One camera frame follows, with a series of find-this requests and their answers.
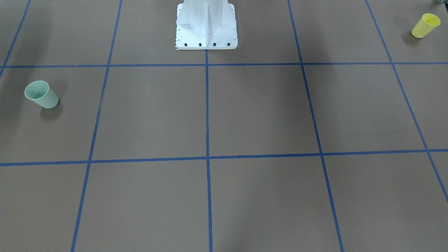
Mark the yellow plastic cup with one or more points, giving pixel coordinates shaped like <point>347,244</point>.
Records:
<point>425,25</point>

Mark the green plastic cup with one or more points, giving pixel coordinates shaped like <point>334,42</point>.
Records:
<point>41,93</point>

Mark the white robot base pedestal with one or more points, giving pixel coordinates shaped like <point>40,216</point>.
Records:
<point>206,25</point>

